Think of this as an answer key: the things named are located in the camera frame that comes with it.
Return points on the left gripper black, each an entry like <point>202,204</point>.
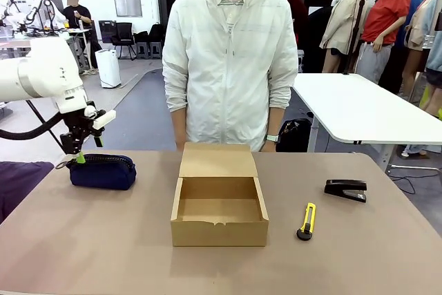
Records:
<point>80,124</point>

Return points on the navy zipper pouch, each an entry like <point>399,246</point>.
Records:
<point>102,175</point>

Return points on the black stapler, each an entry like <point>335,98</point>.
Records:
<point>345,189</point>

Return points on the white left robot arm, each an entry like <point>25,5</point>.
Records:
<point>38,70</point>

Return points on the person's left forearm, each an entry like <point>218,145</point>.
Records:
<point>275,120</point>

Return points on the person's right forearm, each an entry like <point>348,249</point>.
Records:
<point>179,124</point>

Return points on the brown cardboard box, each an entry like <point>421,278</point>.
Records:
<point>219,226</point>

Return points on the person's right hand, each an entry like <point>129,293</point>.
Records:
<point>180,145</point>

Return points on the person's left hand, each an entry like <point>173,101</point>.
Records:
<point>268,147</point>

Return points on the left gripper small white module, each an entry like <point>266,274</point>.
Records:
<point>90,111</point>

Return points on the black tripod leg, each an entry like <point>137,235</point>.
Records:
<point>41,120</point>

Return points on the white air purifier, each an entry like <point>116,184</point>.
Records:
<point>107,67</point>

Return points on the black office chair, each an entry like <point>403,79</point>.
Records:
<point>123,37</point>

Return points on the background work table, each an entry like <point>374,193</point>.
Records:
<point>79,32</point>

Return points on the person in black shirt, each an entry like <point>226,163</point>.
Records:
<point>77,15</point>

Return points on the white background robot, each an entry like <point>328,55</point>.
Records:
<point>43,8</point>

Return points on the person in white jacket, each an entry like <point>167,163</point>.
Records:
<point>228,67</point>

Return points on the white wrist watch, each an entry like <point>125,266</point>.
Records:
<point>272,138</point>

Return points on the black bag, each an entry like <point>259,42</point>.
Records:
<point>295,134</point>

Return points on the yellow black utility knife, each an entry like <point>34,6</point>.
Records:
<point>307,220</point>

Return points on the mannequin with dark red top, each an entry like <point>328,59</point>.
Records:
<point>293,1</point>

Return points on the white folding table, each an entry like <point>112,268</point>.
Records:
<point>355,108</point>

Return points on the mannequin with beige coat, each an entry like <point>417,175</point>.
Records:
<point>342,22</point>

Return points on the person in red shirt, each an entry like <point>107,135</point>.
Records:
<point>383,22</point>

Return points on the mannequin with bucket hat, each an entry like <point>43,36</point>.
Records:
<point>426,25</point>

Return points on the left gripper white camera box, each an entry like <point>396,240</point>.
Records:
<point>104,118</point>

